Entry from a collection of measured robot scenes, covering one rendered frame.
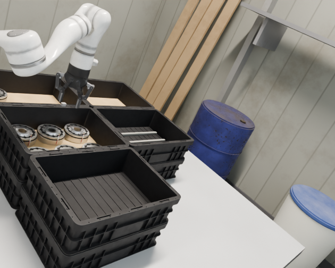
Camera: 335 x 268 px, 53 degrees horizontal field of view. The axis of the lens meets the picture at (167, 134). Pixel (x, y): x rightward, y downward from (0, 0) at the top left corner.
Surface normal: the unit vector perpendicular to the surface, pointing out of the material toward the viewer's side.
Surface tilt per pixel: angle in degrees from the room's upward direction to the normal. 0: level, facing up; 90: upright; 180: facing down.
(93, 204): 0
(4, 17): 90
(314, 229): 94
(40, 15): 90
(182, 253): 0
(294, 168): 90
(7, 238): 0
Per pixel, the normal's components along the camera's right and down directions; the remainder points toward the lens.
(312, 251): -0.11, 0.44
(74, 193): 0.38, -0.84
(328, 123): -0.65, 0.05
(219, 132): -0.29, 0.29
